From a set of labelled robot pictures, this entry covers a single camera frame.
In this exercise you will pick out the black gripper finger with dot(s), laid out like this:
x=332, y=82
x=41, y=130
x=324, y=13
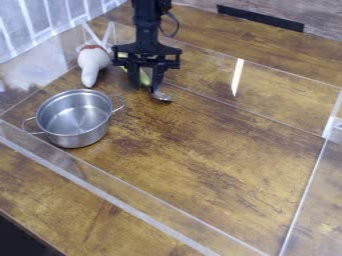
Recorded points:
x=133, y=74
x=157, y=74

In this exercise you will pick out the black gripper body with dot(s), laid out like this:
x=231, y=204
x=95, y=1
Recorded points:
x=128, y=54

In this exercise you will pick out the green handled metal spoon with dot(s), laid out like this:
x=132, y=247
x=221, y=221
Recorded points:
x=155, y=94

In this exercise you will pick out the white plush toy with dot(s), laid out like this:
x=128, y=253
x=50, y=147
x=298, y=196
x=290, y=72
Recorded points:
x=92, y=60

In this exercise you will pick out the small steel pot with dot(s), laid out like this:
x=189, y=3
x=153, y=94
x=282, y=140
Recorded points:
x=73, y=118

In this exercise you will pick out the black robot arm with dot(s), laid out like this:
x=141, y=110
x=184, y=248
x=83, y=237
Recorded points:
x=147, y=19

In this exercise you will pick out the clear acrylic stand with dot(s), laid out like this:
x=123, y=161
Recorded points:
x=92, y=39

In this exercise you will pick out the black strip on table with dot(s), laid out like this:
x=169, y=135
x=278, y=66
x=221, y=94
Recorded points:
x=260, y=18

